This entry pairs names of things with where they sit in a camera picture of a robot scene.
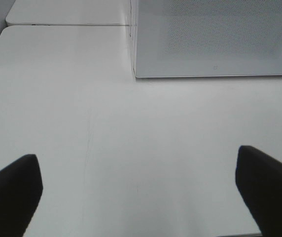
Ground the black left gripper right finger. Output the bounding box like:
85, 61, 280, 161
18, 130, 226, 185
235, 146, 282, 237

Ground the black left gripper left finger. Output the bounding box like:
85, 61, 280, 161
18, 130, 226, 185
0, 154, 43, 237

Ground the white microwave door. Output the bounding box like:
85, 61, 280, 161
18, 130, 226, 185
130, 0, 282, 78

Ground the white microwave oven body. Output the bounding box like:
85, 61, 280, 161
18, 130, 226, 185
121, 0, 138, 75

